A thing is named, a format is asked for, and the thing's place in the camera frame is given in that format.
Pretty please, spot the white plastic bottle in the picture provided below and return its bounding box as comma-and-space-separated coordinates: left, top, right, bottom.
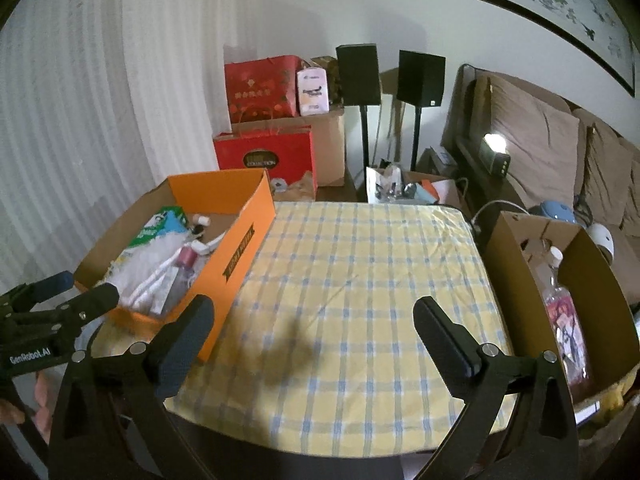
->
529, 246, 563, 297

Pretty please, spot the white cable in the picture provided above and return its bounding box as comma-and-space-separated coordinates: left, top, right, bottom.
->
470, 199, 528, 229

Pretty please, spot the brown pillow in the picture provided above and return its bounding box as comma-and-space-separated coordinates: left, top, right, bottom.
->
469, 74, 579, 208

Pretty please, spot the clear bottle pink cap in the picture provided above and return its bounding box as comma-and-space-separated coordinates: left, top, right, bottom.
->
149, 246, 198, 318

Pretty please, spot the green Darlie toothpaste box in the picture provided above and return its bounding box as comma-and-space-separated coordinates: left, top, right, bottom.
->
127, 206, 189, 249

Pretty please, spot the red chocolate gift bag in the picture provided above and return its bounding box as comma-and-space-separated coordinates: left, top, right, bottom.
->
213, 126, 318, 202

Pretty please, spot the white paper bag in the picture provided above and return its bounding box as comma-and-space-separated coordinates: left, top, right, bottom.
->
364, 164, 469, 209

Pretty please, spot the left black speaker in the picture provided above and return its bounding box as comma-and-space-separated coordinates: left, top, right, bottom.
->
335, 44, 382, 168

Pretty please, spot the small white-capped bottle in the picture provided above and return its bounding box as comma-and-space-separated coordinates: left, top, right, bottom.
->
190, 214, 210, 228

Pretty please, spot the open brown cardboard box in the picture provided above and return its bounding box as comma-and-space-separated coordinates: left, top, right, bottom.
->
483, 211, 639, 404

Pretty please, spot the right black speaker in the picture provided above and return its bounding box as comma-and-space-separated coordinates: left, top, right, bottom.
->
396, 50, 446, 171

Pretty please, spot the orange cardboard fruit box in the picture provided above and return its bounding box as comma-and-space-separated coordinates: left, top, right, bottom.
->
74, 169, 276, 362

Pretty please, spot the white tissue pack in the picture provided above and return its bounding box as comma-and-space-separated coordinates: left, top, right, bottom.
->
296, 67, 330, 116

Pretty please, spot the white fluffy duster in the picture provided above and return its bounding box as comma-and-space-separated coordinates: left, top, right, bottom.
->
98, 232, 224, 313

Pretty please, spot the black speaker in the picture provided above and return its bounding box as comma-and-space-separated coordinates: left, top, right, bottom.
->
396, 50, 446, 171
335, 44, 382, 168

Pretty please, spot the person's left hand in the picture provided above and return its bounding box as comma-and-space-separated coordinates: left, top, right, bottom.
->
1, 370, 54, 443

